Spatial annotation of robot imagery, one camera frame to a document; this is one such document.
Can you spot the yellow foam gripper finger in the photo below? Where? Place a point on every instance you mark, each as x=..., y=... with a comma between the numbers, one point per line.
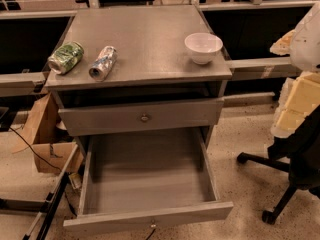
x=298, y=99
x=282, y=45

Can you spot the silver blue redbull can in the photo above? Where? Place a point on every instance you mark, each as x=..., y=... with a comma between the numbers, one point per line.
x=103, y=64

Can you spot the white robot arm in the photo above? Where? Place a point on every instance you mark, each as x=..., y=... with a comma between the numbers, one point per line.
x=305, y=43

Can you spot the brass upper drawer knob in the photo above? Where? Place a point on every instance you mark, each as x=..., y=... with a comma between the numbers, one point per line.
x=145, y=118

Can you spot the grey wooden drawer cabinet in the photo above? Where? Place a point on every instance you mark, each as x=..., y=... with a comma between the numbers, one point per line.
x=152, y=61

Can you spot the open grey lower drawer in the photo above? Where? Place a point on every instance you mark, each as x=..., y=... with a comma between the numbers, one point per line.
x=133, y=178

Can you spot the green crushed soda can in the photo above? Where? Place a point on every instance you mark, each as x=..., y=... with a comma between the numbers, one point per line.
x=65, y=58

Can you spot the upper grey drawer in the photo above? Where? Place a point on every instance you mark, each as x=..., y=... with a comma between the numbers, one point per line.
x=120, y=118

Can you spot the black office chair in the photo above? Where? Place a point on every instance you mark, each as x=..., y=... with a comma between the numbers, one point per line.
x=299, y=156

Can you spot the white ceramic bowl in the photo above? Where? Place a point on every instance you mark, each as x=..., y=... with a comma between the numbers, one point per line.
x=202, y=47

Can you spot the brown cardboard box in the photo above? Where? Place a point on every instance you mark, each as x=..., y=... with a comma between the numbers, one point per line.
x=40, y=131

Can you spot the right grey desk frame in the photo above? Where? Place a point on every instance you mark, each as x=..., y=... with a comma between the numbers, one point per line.
x=248, y=35

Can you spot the grey desk frame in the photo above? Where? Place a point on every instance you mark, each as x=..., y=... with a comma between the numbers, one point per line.
x=248, y=35
x=27, y=39

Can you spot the left grey desk frame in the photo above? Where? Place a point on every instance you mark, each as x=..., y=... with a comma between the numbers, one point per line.
x=27, y=39

